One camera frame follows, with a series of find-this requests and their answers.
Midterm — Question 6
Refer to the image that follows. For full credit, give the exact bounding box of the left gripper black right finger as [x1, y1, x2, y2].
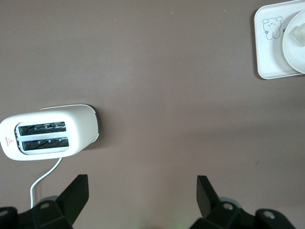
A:
[190, 176, 296, 229]

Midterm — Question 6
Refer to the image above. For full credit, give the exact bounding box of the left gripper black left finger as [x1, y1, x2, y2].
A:
[0, 175, 90, 229]

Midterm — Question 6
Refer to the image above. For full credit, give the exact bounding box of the round cream plate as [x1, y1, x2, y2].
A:
[282, 9, 305, 74]

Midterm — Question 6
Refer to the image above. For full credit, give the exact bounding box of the small white steamed bun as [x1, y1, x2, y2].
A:
[292, 22, 305, 47]

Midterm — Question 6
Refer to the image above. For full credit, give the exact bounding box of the cream rabbit print tray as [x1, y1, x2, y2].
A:
[253, 0, 305, 80]

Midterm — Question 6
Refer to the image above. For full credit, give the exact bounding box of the cream two-slot toaster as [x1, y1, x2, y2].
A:
[0, 104, 100, 161]

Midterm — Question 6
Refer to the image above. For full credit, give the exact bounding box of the brown table cover cloth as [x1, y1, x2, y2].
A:
[0, 0, 305, 229]

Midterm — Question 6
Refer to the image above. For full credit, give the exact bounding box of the white toaster power cord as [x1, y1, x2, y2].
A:
[30, 157, 63, 208]

